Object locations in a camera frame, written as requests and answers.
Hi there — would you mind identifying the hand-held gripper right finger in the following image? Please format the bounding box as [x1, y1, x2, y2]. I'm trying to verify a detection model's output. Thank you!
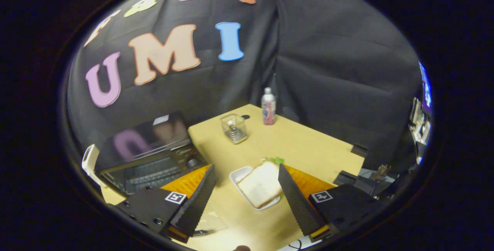
[278, 163, 386, 243]

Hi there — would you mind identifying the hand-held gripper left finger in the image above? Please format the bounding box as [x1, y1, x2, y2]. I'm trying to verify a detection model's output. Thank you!
[115, 164, 218, 244]

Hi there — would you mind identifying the white rectangular plate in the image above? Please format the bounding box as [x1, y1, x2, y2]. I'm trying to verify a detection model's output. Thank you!
[229, 166, 281, 210]

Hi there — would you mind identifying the plastic bottle with red label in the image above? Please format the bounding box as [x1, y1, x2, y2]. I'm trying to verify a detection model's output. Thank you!
[261, 87, 276, 126]

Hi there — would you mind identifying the black bracket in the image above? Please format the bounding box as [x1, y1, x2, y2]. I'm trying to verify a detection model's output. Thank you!
[333, 170, 359, 186]
[350, 144, 368, 158]

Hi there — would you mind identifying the white toaster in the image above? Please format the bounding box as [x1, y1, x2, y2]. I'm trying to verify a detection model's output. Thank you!
[81, 144, 107, 188]

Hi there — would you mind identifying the blue monitor screen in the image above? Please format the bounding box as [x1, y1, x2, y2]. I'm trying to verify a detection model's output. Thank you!
[419, 63, 433, 116]

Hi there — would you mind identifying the toast sandwich with lettuce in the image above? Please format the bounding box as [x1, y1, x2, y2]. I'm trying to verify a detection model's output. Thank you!
[236, 157, 286, 209]

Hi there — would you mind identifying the white paper sheet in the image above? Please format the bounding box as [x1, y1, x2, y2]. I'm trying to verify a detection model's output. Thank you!
[278, 237, 321, 251]

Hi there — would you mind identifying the black toaster oven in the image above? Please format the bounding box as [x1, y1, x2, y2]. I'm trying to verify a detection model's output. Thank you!
[95, 112, 228, 238]

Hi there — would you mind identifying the wire mesh basket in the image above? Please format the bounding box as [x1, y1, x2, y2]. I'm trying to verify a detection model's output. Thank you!
[220, 114, 249, 144]

